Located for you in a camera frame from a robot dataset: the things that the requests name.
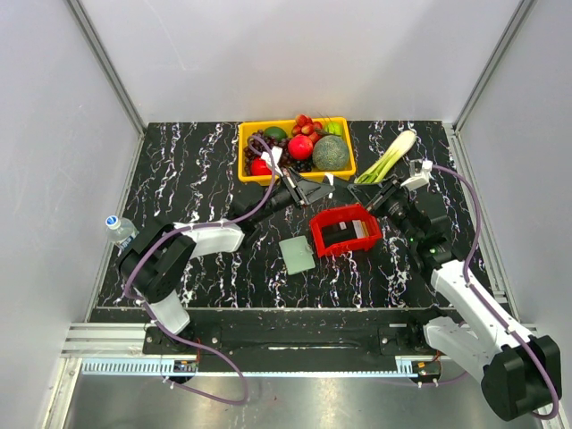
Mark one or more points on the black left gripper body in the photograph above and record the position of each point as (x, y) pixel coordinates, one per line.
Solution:
(281, 197)

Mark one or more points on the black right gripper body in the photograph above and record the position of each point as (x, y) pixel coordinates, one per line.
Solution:
(391, 204)

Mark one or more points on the red plastic card tray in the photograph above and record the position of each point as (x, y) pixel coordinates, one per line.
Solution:
(339, 215)

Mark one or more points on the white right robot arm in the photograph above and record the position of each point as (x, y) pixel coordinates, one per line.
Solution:
(518, 372)

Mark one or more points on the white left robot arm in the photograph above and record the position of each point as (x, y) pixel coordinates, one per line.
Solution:
(153, 263)

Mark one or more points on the white credit card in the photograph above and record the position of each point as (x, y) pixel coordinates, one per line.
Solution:
(360, 229)

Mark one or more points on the green spring onion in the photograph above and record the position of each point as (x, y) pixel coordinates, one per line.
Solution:
(397, 149)

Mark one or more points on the dark purple grape bunch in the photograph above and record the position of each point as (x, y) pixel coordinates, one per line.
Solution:
(254, 148)

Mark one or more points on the red round fruit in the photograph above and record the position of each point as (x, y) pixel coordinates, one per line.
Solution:
(259, 167)

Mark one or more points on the red pomegranate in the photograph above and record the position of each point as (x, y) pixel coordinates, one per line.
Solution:
(301, 147)

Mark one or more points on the green netted melon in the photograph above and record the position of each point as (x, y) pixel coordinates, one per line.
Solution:
(331, 153)

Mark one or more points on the yellow plastic fruit bin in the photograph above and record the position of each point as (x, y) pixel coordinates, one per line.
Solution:
(245, 129)

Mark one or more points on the green avocado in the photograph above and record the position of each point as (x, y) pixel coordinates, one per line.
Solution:
(275, 133)

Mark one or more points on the green apple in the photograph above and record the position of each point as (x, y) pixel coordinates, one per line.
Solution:
(334, 128)

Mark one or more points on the clear plastic water bottle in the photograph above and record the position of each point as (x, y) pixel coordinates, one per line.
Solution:
(120, 231)

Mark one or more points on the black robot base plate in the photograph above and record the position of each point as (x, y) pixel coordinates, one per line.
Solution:
(271, 338)

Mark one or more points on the aluminium frame rail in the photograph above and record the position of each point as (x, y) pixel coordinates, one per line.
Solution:
(392, 369)

